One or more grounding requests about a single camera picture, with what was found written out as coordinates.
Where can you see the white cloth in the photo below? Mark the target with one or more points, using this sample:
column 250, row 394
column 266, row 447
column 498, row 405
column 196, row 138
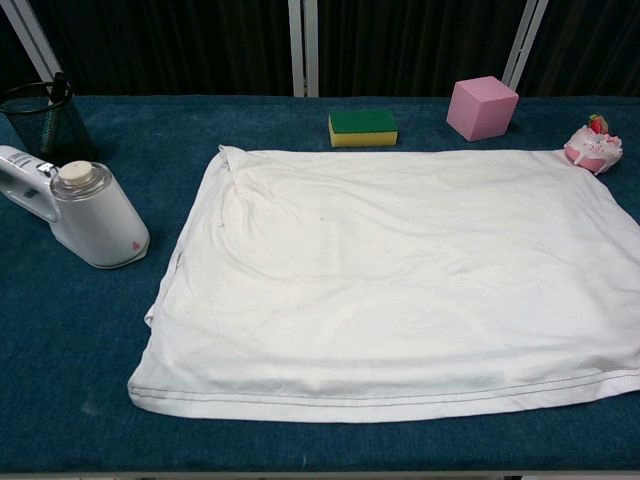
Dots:
column 380, row 280

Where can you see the white handheld steam iron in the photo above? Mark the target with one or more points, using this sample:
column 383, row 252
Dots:
column 95, row 225

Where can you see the green and yellow sponge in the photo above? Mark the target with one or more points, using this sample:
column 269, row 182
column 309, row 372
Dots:
column 362, row 129

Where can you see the pink foam cube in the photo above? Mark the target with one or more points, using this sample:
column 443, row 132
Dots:
column 480, row 112

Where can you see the black curtain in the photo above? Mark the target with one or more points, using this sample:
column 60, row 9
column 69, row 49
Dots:
column 175, row 45

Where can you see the blue felt table cover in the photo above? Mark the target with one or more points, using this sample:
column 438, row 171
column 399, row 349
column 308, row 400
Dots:
column 75, row 350

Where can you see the pink toy cake with strawberry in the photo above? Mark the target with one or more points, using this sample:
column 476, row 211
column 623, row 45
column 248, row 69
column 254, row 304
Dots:
column 592, row 150

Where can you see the black mesh pen holder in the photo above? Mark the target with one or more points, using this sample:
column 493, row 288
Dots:
column 50, row 130

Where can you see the white metal frame post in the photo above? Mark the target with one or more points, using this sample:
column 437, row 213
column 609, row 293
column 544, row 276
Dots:
column 522, row 45
column 304, row 45
column 30, row 35

